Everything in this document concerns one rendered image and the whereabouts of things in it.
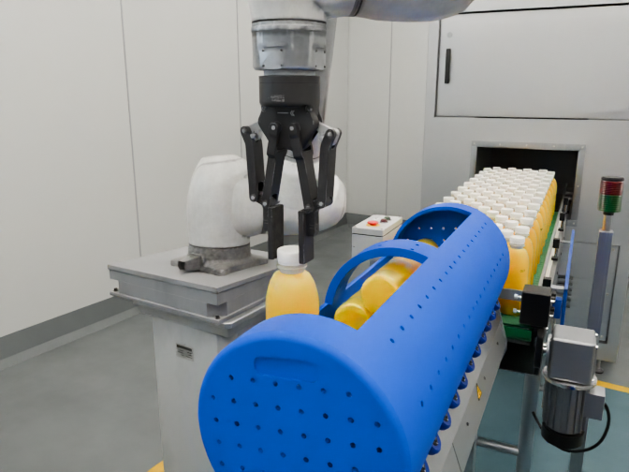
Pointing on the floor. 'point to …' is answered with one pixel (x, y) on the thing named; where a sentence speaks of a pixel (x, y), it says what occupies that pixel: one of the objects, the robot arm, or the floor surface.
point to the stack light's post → (595, 314)
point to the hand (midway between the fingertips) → (290, 234)
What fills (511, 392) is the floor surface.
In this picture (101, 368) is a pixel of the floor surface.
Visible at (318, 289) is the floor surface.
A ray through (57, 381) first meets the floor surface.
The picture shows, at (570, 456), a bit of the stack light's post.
